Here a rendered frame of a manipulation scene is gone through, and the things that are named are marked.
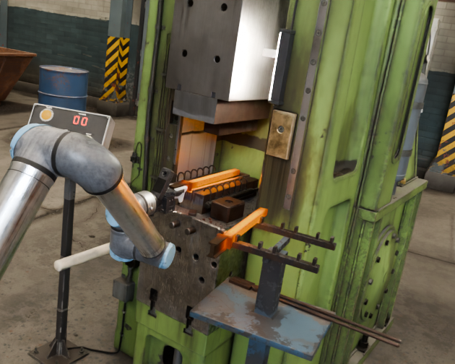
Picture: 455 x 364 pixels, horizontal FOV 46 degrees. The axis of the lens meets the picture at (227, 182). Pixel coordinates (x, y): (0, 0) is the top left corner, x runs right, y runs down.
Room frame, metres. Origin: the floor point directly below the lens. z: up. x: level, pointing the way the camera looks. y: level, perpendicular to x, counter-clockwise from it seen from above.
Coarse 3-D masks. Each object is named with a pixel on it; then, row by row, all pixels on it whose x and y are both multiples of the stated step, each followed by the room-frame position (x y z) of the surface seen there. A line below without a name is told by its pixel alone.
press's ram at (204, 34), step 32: (192, 0) 2.05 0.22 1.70; (224, 0) 1.97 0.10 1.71; (256, 0) 2.00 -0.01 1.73; (288, 0) 2.21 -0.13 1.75; (192, 32) 2.03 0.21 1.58; (224, 32) 1.96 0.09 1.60; (256, 32) 2.03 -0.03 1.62; (192, 64) 2.02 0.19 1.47; (224, 64) 1.95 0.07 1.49; (256, 64) 2.06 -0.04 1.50; (224, 96) 1.94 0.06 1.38; (256, 96) 2.10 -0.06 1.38
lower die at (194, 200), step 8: (200, 176) 2.26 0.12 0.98; (240, 176) 2.28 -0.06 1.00; (248, 176) 2.33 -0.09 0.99; (216, 184) 2.11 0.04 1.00; (232, 184) 2.16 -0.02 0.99; (248, 184) 2.24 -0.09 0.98; (256, 184) 2.30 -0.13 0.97; (192, 192) 1.98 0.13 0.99; (200, 192) 1.99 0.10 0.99; (208, 192) 2.00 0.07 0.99; (224, 192) 2.08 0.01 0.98; (232, 192) 2.13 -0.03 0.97; (176, 200) 2.02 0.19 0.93; (184, 200) 2.00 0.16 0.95; (192, 200) 1.98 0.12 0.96; (200, 200) 1.96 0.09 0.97; (192, 208) 1.98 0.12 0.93; (200, 208) 1.96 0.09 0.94
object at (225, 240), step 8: (248, 216) 1.66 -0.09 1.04; (256, 216) 1.68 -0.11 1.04; (264, 216) 1.74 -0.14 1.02; (240, 224) 1.58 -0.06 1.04; (248, 224) 1.59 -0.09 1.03; (232, 232) 1.50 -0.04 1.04; (240, 232) 1.53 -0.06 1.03; (216, 240) 1.38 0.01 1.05; (224, 240) 1.43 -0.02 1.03; (232, 240) 1.44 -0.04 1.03; (216, 248) 1.38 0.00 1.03; (224, 248) 1.43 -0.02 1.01; (208, 256) 1.37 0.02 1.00; (216, 256) 1.37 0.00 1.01
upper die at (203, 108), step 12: (180, 96) 2.04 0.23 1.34; (192, 96) 2.01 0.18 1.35; (204, 96) 1.98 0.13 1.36; (180, 108) 2.04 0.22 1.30; (192, 108) 2.01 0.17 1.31; (204, 108) 1.98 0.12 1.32; (216, 108) 1.96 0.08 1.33; (228, 108) 2.03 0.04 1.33; (240, 108) 2.10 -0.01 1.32; (252, 108) 2.18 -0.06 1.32; (264, 108) 2.27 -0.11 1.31; (204, 120) 1.98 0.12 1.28; (216, 120) 1.96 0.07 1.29; (228, 120) 2.04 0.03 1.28; (240, 120) 2.11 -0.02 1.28
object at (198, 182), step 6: (234, 168) 2.30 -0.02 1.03; (216, 174) 2.17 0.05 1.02; (222, 174) 2.18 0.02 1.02; (228, 174) 2.22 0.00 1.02; (234, 174) 2.26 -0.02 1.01; (192, 180) 2.04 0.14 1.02; (198, 180) 2.05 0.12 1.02; (204, 180) 2.07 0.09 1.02; (210, 180) 2.10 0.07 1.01; (216, 180) 2.14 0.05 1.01; (168, 186) 1.91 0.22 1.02; (174, 186) 1.91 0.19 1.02; (180, 186) 1.93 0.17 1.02; (192, 186) 2.00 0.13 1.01
